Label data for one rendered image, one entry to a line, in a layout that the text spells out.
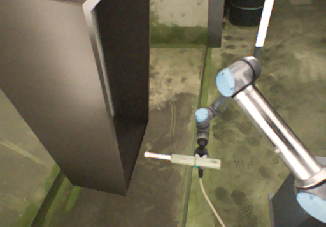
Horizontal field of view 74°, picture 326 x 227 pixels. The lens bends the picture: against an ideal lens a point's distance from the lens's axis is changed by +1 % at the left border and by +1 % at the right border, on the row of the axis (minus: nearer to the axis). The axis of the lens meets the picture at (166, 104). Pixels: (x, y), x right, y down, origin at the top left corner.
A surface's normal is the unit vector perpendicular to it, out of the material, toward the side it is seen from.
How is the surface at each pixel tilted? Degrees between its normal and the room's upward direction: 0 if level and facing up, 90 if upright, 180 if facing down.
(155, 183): 0
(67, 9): 89
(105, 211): 0
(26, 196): 57
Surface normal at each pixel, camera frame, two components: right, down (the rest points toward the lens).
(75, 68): -0.18, 0.75
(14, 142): 0.74, -0.30
